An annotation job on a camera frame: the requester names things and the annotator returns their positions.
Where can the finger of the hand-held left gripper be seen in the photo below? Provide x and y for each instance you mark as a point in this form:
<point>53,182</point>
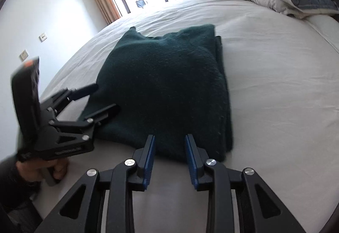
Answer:
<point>103,114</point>
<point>76,92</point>

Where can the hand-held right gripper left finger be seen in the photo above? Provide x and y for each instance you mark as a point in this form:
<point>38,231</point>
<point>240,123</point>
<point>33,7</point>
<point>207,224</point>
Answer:
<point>149,161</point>

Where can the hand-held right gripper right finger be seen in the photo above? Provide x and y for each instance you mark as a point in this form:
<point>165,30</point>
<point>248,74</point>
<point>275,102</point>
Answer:
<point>190,161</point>

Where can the dark green sweater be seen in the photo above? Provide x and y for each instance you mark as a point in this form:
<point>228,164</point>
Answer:
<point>164,84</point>

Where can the person's left forearm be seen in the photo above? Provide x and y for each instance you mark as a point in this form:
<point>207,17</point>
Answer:
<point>13,185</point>

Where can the person's left hand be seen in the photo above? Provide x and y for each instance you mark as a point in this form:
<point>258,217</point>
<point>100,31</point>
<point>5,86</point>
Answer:
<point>59,169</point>

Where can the small blue hanging cloth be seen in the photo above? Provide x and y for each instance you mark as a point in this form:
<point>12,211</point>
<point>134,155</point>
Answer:
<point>140,3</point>

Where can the white bed sheet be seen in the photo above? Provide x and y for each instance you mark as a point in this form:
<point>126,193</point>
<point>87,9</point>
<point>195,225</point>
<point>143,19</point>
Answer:
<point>278,90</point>

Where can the white wall socket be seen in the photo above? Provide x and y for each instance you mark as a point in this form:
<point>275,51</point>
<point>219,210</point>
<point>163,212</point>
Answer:
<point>43,36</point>
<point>24,55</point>

